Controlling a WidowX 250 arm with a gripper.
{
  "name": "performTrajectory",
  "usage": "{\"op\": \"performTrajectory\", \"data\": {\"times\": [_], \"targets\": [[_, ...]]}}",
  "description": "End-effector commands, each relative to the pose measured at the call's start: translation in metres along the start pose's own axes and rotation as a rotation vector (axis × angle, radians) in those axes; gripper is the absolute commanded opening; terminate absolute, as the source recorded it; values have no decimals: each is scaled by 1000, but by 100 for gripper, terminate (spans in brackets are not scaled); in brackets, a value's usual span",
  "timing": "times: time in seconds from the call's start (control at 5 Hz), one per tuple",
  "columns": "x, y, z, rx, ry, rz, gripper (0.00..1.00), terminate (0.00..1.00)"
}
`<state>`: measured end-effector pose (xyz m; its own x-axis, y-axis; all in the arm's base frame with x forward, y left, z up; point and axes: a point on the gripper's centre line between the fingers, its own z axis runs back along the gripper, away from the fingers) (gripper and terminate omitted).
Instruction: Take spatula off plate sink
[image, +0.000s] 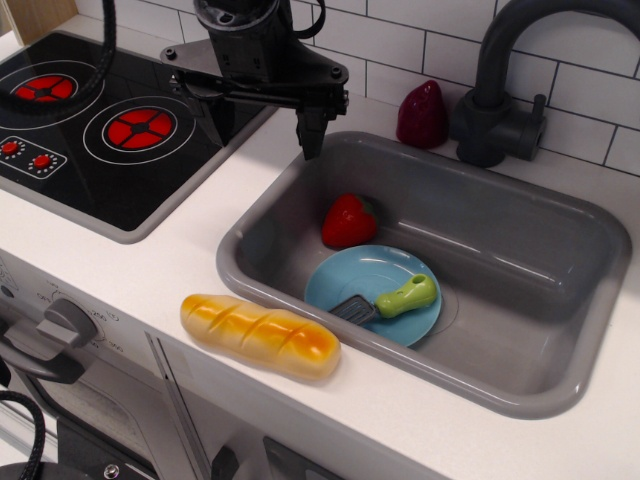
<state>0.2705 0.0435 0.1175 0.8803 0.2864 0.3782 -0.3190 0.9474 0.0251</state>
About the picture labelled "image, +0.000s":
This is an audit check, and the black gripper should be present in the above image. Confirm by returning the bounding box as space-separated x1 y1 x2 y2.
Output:
160 40 348 160

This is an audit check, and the green handled grey spatula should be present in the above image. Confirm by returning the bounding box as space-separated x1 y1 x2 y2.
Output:
330 274 438 325

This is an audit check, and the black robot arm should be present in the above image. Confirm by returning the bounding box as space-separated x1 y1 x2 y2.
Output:
161 0 349 160

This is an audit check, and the blue plastic plate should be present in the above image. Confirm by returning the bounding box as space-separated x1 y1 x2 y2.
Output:
304 245 442 346

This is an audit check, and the grey sink basin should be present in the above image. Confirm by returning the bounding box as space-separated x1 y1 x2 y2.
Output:
217 132 632 419

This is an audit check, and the red toy strawberry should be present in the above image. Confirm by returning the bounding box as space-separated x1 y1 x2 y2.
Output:
321 193 378 248

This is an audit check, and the black toy stove top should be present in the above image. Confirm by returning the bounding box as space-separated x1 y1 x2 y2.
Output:
1 51 270 244

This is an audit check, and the dark red toy fruit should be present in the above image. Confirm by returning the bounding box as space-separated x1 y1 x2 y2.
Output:
396 80 449 149

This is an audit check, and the toy bread loaf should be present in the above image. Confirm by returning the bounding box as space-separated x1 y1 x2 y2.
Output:
180 294 341 381

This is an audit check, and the dark grey faucet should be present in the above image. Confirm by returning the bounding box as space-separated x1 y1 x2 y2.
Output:
449 0 639 168

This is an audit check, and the wooden side panel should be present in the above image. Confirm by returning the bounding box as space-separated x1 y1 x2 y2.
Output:
1 0 78 46

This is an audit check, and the grey oven knob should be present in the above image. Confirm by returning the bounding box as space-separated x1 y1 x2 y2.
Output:
36 298 98 348

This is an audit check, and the black braided cable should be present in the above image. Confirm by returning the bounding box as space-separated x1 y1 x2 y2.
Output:
0 0 118 115
0 390 47 480

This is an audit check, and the black braided lower cable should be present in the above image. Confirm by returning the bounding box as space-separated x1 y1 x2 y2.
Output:
0 390 47 480

